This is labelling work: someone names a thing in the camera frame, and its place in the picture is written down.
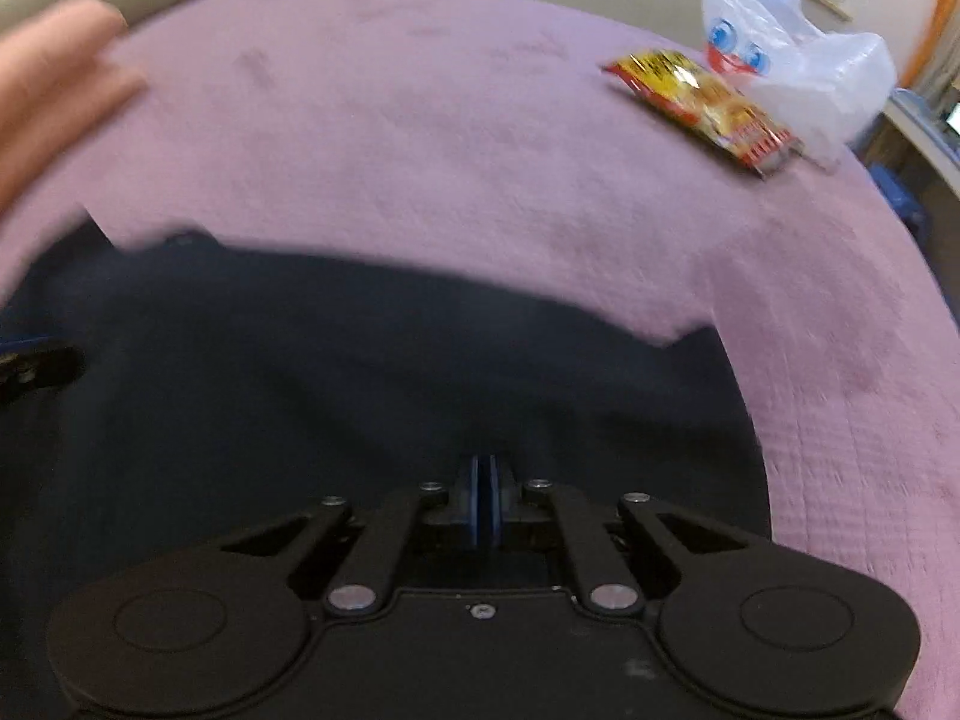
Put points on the light blue desk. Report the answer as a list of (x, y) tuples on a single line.
[(926, 139)]

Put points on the yellow red snack packet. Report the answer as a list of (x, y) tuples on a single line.
[(705, 109)]

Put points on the black white-striped hoodie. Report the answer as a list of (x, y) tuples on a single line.
[(375, 360)]

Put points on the pink folded blanket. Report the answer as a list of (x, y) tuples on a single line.
[(52, 75)]

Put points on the beige orange curtain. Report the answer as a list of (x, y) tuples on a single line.
[(934, 37)]

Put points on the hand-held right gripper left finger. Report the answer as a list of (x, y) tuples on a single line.
[(474, 499)]

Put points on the white plastic bag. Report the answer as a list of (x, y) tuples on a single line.
[(810, 67)]

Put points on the blue plastic stool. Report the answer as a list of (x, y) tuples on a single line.
[(896, 199)]

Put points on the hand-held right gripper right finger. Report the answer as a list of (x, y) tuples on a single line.
[(495, 499)]

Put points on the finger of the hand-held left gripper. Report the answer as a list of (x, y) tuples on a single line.
[(45, 369)]

